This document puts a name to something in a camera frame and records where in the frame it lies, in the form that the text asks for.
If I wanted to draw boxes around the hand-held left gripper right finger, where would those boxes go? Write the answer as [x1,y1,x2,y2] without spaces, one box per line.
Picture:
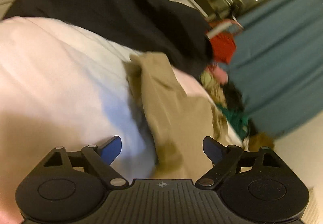
[195,136,285,188]

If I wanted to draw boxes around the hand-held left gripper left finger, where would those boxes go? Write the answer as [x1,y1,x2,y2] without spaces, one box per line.
[42,136,130,188]

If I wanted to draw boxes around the tan shirt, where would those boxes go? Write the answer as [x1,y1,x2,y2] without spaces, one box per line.
[125,52,243,180]

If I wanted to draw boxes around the black clothes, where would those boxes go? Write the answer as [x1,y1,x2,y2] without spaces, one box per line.
[223,81,250,116]

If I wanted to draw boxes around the green garment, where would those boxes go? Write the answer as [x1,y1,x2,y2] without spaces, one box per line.
[217,104,251,140]

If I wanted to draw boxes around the yellow-green garment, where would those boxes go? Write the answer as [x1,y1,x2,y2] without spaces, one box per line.
[200,73,228,106]

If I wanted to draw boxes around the pink garment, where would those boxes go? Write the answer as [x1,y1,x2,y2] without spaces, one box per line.
[204,64,229,86]

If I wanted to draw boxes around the red garment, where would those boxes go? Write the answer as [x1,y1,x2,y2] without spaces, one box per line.
[208,32,237,64]

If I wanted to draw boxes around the wide blue curtain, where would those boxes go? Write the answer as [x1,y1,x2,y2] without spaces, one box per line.
[222,0,323,138]

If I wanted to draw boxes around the black garment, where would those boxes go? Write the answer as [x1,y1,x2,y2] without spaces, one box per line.
[4,0,215,81]

